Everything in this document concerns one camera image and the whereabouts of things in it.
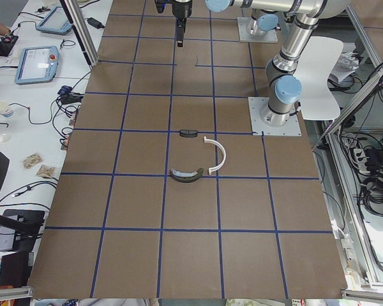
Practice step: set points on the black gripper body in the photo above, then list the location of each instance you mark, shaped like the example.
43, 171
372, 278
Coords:
182, 8

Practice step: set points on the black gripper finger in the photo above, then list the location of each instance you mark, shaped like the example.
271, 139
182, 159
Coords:
179, 32

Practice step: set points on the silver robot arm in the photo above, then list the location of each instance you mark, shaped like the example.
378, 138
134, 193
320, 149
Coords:
261, 22
285, 87

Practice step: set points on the black power adapter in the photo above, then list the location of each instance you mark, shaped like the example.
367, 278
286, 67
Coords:
95, 23

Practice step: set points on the small black brake pad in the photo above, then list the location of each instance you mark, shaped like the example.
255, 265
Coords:
188, 133

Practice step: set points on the white curved plastic part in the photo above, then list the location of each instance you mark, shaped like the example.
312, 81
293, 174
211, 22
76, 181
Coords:
221, 155

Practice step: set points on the far blue teach pendant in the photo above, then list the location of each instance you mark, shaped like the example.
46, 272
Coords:
56, 22

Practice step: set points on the blue teach pendant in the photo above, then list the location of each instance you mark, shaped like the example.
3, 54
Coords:
37, 65
56, 22

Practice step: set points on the white plastic chair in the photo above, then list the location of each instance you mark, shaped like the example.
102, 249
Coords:
314, 67

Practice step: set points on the near blue teach pendant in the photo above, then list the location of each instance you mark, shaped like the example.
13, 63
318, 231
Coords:
37, 65

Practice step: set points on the dark curved brake shoe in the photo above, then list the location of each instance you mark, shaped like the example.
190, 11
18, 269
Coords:
185, 177

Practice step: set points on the white paper cup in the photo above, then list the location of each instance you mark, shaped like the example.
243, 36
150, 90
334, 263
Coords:
5, 109

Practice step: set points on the black monitor stand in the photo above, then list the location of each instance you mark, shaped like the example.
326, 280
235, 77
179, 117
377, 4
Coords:
19, 229

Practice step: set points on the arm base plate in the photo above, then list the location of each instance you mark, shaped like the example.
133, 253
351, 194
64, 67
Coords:
270, 37
264, 122

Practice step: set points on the aluminium frame post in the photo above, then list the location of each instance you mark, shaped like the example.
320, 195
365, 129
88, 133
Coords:
76, 19

